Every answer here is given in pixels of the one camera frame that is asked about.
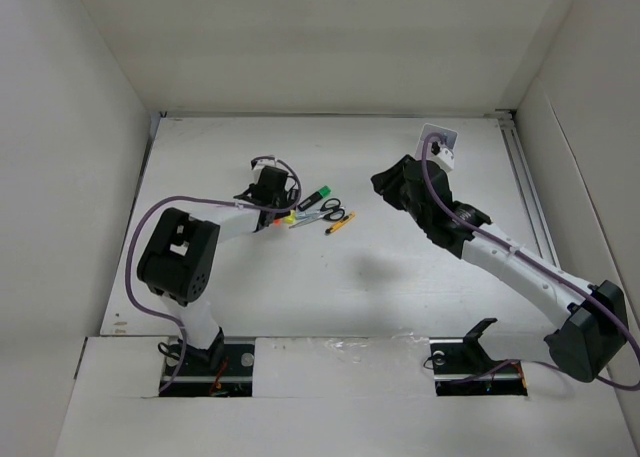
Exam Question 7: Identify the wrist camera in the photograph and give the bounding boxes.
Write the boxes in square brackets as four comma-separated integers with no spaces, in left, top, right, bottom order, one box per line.
[250,155,278,173]
[429,142,454,173]

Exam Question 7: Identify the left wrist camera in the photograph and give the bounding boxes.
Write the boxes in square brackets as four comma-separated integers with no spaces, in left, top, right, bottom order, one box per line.
[250,155,278,173]

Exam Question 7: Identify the white divided container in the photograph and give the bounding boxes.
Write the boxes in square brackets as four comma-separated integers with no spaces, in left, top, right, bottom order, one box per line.
[414,123,458,160]

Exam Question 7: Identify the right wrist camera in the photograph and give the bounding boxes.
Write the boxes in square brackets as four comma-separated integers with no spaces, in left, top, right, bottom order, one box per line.
[429,142,454,173]

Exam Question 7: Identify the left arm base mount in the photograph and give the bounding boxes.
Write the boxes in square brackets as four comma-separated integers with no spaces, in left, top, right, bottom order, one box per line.
[158,338,256,398]

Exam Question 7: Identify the black handled scissors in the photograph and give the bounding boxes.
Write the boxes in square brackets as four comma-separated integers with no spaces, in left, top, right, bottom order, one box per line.
[289,198,346,229]

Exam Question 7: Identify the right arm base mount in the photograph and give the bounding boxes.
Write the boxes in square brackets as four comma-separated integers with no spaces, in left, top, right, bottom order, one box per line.
[423,318,528,397]

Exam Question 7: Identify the green highlighter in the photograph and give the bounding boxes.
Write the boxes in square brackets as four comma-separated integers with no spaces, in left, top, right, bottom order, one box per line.
[297,186,331,212]

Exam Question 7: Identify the yellow highlighter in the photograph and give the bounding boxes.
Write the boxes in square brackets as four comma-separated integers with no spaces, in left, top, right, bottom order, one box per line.
[282,211,296,224]

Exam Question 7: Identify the yellow utility knife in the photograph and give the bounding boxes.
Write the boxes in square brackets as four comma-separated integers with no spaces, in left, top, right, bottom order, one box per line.
[325,212,356,235]

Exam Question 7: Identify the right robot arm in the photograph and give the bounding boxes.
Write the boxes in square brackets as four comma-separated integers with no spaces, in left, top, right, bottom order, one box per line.
[371,155,639,382]

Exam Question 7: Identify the aluminium rail right side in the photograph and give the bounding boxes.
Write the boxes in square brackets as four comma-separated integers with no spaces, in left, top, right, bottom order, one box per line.
[494,111,559,265]

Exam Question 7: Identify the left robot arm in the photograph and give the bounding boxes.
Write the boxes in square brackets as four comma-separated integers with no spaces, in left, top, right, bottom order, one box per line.
[136,158,300,374]

